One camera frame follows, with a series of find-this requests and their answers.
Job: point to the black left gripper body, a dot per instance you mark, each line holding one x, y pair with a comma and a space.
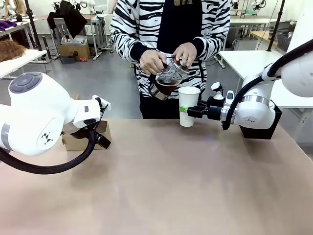
82, 132

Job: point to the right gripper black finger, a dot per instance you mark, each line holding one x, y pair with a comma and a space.
203, 104
198, 113

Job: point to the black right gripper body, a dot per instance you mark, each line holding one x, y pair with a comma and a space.
215, 111

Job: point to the white paper cup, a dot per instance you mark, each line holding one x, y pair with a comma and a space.
189, 98

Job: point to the brown cardboard cup carrier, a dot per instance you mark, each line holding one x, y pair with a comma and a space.
73, 145

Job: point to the glass coffee pot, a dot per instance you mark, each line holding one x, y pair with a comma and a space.
168, 83

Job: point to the person's left forearm zebra sleeve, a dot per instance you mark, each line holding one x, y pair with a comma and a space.
215, 39

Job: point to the person's right forearm zebra sleeve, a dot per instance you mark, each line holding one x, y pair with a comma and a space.
127, 45

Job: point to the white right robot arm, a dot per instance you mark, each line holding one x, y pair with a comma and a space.
254, 115

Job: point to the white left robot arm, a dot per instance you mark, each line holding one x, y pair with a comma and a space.
36, 102

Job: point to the person's left hand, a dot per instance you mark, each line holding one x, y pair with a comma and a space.
187, 52

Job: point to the person's right hand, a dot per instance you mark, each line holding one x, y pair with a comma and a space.
151, 61

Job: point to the black open box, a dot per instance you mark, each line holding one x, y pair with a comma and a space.
256, 134

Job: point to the white work table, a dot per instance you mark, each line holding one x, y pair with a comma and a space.
244, 61

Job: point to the small black floor box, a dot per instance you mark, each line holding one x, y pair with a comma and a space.
67, 60

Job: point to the brown cardboard box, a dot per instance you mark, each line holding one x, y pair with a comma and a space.
73, 50

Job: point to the wooden top table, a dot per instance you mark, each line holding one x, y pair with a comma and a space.
262, 36

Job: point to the grey plastic bin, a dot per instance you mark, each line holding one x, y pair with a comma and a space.
78, 40

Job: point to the white side table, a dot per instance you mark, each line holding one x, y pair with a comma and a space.
22, 62

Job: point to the long white background table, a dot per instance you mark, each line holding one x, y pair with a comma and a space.
254, 23

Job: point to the dark mesh basket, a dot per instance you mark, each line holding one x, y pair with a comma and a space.
284, 40

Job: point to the black stand pole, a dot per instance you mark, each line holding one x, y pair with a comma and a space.
276, 24

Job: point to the brown wig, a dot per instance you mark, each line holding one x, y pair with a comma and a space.
11, 50

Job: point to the zebra striped sweater torso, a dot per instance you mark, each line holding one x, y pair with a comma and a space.
137, 14

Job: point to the black tripod pole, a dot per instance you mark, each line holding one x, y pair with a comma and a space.
33, 27

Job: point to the black hanging cloth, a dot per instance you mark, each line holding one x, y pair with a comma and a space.
66, 17

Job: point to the purple cloth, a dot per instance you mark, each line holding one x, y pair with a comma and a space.
7, 25

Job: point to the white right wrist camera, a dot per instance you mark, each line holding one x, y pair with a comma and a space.
230, 96

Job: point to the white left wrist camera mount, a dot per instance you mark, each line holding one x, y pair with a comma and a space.
105, 104

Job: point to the white metal table frame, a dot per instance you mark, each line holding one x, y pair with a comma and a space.
96, 29

